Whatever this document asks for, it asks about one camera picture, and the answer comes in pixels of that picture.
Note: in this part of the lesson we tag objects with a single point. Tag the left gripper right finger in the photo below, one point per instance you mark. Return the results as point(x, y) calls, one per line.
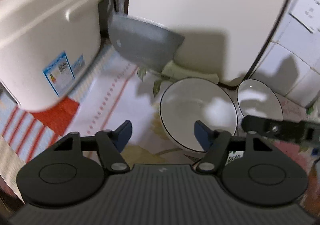
point(217, 144)

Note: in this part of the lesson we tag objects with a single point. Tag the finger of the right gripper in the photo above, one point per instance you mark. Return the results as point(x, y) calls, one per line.
point(294, 132)

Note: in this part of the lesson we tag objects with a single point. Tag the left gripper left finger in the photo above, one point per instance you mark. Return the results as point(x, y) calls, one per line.
point(108, 144)

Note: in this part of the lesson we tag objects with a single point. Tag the white bowl dark rim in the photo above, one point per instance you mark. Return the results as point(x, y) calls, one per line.
point(254, 98)
point(191, 99)

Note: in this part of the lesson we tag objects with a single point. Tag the carrot pattern white plate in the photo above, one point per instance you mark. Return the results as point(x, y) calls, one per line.
point(234, 155)

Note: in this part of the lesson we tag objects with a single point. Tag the floral table cloth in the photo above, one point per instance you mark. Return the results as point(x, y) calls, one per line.
point(112, 92)

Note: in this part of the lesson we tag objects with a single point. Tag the red striped cloth mat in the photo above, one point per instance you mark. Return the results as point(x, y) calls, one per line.
point(30, 133)

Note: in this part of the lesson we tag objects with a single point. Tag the white cutting board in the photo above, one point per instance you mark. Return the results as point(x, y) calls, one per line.
point(224, 37)

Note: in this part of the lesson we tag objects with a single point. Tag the white rice cooker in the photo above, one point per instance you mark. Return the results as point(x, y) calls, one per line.
point(46, 47)

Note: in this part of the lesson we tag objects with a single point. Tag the grey cleaver with white handle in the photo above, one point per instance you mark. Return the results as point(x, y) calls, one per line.
point(151, 46)

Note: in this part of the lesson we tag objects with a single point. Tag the white wall socket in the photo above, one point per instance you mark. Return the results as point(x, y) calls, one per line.
point(307, 13)

